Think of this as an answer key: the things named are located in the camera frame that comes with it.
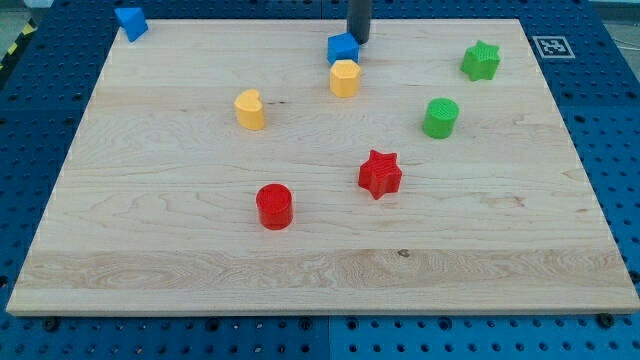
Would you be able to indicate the yellow heart block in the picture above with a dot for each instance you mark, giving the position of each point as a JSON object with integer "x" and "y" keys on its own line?
{"x": 249, "y": 110}

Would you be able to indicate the red cylinder block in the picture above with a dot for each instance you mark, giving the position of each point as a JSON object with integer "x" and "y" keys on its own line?
{"x": 275, "y": 206}

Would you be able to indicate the red star block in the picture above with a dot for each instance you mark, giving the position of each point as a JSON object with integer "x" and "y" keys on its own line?
{"x": 380, "y": 174}

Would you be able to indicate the wooden board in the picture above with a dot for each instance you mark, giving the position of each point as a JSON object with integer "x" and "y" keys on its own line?
{"x": 154, "y": 212}

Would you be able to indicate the yellow hexagon block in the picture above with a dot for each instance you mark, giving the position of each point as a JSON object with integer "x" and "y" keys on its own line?
{"x": 344, "y": 78}

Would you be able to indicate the blue cube block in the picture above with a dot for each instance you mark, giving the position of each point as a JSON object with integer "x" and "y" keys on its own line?
{"x": 342, "y": 47}

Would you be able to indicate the green cylinder block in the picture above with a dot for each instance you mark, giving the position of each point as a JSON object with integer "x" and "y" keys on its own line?
{"x": 440, "y": 117}

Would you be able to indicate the green star block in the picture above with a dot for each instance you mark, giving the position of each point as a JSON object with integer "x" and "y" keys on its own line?
{"x": 480, "y": 61}

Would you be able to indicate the blue triangle block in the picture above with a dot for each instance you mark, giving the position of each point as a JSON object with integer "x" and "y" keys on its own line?
{"x": 132, "y": 20}

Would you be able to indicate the white fiducial marker tag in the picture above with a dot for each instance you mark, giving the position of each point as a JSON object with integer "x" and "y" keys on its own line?
{"x": 553, "y": 47}

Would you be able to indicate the black bolt front left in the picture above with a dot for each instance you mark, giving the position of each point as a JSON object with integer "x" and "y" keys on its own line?
{"x": 51, "y": 324}

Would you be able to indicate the black bolt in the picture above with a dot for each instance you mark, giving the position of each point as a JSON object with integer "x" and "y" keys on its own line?
{"x": 51, "y": 324}
{"x": 605, "y": 320}

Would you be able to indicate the black bolt front right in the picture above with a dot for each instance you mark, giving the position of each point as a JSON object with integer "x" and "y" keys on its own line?
{"x": 605, "y": 320}

